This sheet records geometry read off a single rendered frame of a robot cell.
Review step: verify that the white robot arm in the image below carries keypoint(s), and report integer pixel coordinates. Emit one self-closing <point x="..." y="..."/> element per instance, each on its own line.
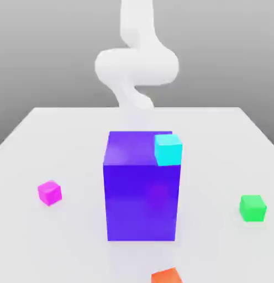
<point x="137" y="66"/>

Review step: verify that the small orange cube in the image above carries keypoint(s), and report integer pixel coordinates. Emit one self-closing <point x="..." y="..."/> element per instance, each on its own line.
<point x="166" y="276"/>

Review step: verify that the small cyan cube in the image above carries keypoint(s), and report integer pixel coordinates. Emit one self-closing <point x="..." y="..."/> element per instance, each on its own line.
<point x="168" y="150"/>

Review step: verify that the small green cube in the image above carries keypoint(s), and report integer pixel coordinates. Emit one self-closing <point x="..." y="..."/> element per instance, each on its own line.
<point x="252" y="208"/>

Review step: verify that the small magenta cube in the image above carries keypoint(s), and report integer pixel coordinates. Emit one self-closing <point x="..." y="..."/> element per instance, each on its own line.
<point x="50" y="193"/>

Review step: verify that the large purple box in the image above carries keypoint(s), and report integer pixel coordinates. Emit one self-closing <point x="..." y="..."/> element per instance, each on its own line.
<point x="140" y="199"/>

